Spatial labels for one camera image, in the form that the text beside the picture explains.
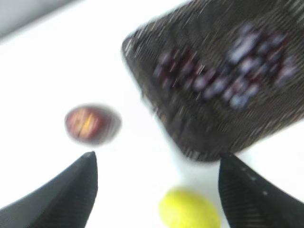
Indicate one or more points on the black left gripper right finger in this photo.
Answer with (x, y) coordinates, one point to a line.
(250, 201)

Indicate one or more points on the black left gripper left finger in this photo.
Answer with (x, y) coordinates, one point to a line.
(66, 201)

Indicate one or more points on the purple grape bunch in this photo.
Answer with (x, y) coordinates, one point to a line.
(257, 56)

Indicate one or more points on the black woven basket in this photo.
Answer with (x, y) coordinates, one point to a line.
(204, 130)

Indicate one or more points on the yellow-green lemon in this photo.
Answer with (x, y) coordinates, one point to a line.
(184, 208)

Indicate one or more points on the dark red apple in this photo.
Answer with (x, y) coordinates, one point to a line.
(92, 124)

